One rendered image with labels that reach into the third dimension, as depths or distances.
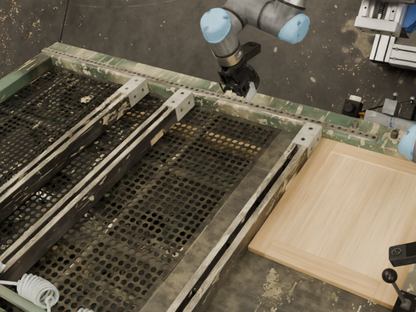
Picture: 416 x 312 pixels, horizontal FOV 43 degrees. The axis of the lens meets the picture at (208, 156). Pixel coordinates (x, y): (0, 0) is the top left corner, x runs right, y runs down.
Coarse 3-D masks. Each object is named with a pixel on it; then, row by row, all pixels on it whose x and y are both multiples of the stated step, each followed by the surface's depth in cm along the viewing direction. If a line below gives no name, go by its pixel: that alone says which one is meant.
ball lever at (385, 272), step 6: (384, 270) 130; (390, 270) 130; (384, 276) 129; (390, 276) 129; (396, 276) 129; (390, 282) 129; (396, 288) 131; (402, 300) 133; (408, 300) 134; (402, 306) 133; (408, 306) 133
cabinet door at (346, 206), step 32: (320, 160) 182; (352, 160) 181; (384, 160) 179; (288, 192) 173; (320, 192) 172; (352, 192) 170; (384, 192) 169; (288, 224) 163; (320, 224) 161; (352, 224) 160; (384, 224) 159; (288, 256) 153; (320, 256) 152; (352, 256) 151; (384, 256) 150; (352, 288) 143; (384, 288) 142
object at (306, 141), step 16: (304, 128) 188; (320, 128) 187; (304, 144) 182; (288, 160) 177; (304, 160) 182; (272, 176) 171; (288, 176) 173; (256, 192) 167; (272, 192) 166; (256, 208) 166; (272, 208) 168; (240, 224) 159; (256, 224) 160; (224, 240) 153; (240, 240) 153; (208, 256) 149; (224, 256) 149; (240, 256) 156; (208, 272) 148; (224, 272) 148; (192, 288) 142; (208, 288) 142; (176, 304) 139; (192, 304) 138; (208, 304) 145
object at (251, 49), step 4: (244, 44) 151; (248, 44) 150; (252, 44) 150; (256, 44) 150; (260, 44) 151; (244, 48) 148; (248, 48) 148; (252, 48) 148; (256, 48) 149; (260, 48) 151; (244, 52) 146; (248, 52) 146; (252, 52) 147; (256, 52) 149; (260, 52) 151; (248, 56) 146; (252, 56) 148; (244, 60) 145; (248, 60) 147
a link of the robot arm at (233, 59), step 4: (240, 48) 138; (236, 52) 137; (240, 52) 137; (216, 56) 138; (232, 56) 137; (236, 56) 138; (240, 56) 139; (220, 60) 138; (224, 60) 137; (228, 60) 137; (232, 60) 138; (236, 60) 138; (220, 64) 140; (224, 64) 139; (228, 64) 139; (232, 64) 139
